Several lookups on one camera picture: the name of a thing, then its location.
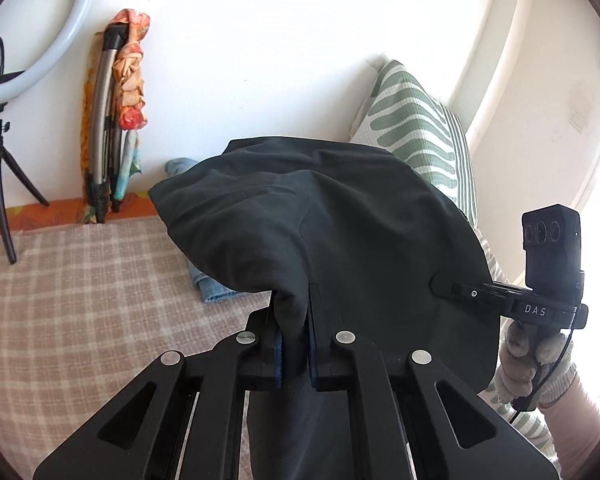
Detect black pants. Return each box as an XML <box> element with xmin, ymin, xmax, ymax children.
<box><xmin>149</xmin><ymin>136</ymin><xmax>500</xmax><ymax>479</ymax></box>

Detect right forearm pink sleeve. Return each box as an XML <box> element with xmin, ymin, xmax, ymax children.
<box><xmin>539</xmin><ymin>363</ymin><xmax>600</xmax><ymax>479</ymax></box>

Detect right gloved hand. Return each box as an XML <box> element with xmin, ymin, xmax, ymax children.
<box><xmin>493</xmin><ymin>321</ymin><xmax>578</xmax><ymax>405</ymax></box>

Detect folded blue jeans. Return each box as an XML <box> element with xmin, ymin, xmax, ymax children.
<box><xmin>163</xmin><ymin>156</ymin><xmax>274</xmax><ymax>305</ymax></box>

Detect pink plaid bed blanket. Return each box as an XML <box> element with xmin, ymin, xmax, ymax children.
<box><xmin>0</xmin><ymin>217</ymin><xmax>268</xmax><ymax>479</ymax></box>

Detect green white patterned pillow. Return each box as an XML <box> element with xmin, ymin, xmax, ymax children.
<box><xmin>348</xmin><ymin>58</ymin><xmax>562</xmax><ymax>461</ymax></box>

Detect folded silver tripod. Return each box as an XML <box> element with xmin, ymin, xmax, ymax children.
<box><xmin>86</xmin><ymin>23</ymin><xmax>129</xmax><ymax>223</ymax></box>

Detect black mini tripod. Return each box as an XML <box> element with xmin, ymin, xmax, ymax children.
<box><xmin>0</xmin><ymin>103</ymin><xmax>51</xmax><ymax>266</ymax></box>

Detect white ring light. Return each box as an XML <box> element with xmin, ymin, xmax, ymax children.
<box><xmin>0</xmin><ymin>0</ymin><xmax>93</xmax><ymax>104</ymax></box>

